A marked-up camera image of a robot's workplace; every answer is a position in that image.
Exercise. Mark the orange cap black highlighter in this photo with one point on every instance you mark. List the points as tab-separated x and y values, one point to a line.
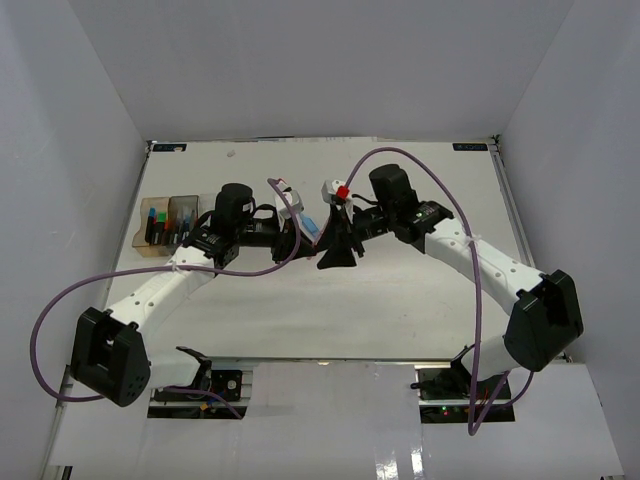
169	232

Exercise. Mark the grey transparent container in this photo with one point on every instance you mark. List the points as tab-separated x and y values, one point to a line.
180	206

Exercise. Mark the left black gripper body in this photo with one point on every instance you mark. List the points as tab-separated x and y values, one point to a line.
257	233

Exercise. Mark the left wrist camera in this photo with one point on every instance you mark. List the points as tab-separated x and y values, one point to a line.
288	201

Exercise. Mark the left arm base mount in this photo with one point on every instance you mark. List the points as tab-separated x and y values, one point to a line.
210	390

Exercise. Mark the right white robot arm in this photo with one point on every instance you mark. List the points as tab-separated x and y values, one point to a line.
543	309

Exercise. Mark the right blue table label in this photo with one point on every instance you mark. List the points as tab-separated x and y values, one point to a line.
470	147

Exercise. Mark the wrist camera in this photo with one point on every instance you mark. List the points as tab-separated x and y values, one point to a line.
288	201
335	192

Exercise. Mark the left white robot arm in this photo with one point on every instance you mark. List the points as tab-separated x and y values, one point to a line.
110	352

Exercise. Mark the blue cap black highlighter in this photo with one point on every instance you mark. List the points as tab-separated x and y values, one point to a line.
149	227

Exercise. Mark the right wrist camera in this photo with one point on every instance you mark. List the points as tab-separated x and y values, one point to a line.
335	192

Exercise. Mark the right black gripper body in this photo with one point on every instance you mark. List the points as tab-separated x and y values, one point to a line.
375	220

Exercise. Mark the brown transparent container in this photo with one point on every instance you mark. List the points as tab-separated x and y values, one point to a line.
138	243

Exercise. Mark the blue pen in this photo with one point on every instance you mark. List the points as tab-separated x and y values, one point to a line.
186	227

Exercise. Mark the blue transparent highlighter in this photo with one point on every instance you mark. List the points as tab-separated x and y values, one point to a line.
308	226

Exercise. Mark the green cap black highlighter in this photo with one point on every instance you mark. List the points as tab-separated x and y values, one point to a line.
158	228

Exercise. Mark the blue table label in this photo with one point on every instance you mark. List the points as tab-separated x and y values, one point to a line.
169	148
470	147

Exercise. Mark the left blue table label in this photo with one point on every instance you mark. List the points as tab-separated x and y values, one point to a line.
169	148

